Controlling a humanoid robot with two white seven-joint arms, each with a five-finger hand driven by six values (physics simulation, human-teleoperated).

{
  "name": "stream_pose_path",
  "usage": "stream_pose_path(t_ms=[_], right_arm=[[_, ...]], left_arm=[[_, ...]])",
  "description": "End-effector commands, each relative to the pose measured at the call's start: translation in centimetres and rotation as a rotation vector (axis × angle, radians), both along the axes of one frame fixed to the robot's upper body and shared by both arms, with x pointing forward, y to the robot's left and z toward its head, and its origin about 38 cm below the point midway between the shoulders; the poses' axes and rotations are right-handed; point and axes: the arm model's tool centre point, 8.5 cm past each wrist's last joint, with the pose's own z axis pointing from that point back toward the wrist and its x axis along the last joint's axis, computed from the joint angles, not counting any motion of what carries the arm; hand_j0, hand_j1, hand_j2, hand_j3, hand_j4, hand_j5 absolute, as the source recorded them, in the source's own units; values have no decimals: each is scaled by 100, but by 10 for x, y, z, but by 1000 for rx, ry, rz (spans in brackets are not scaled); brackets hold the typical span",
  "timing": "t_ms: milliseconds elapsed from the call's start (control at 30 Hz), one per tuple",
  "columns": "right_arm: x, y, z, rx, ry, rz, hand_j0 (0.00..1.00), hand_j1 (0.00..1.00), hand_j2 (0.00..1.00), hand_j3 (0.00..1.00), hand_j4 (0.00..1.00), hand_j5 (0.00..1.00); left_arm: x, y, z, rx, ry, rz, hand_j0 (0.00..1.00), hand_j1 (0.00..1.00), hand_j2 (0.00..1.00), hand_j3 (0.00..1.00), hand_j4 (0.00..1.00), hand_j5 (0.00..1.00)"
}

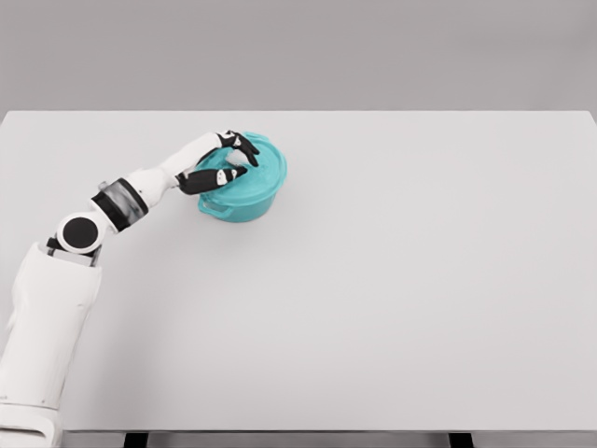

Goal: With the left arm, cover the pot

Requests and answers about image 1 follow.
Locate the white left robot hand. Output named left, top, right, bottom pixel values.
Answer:
left=160, top=130, right=260, bottom=196

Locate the teal pot lid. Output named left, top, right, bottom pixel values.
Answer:
left=193, top=131, right=288, bottom=193

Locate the teal pot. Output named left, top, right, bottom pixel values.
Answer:
left=197, top=171, right=288, bottom=223

